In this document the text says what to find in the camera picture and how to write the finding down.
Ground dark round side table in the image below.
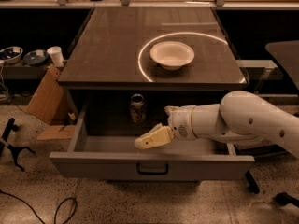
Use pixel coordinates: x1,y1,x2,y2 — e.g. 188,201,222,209
265,40,299,90

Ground white and blue bowl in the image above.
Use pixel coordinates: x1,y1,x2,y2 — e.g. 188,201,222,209
0,46,23,64

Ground black drawer handle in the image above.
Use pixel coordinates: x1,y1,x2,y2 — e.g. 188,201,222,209
136,163,169,175

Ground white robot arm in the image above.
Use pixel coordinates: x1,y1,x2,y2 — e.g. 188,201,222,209
135,91,299,158

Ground white paper bowl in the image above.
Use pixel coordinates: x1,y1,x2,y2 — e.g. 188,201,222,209
149,41,194,70

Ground low grey side shelf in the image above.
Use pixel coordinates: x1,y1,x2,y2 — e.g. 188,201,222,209
1,61,64,80

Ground orange soda can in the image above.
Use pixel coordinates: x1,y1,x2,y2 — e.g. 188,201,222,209
129,93,146,124

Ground open grey top drawer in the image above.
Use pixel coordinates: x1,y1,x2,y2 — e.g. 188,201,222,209
50,100,254,182

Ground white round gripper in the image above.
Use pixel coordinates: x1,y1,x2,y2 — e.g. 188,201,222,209
134,105,196,149

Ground white paper cup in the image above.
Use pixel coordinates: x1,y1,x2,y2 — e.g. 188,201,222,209
47,46,64,67

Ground black caster foot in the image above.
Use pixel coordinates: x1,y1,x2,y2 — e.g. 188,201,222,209
275,192,299,207

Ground black floor cable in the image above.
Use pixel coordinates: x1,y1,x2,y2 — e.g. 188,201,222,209
0,189,78,224

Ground blue bowl on shelf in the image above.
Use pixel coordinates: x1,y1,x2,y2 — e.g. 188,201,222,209
23,49,49,66

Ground flat cardboard piece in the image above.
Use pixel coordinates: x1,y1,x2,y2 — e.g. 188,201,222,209
36,125,75,140

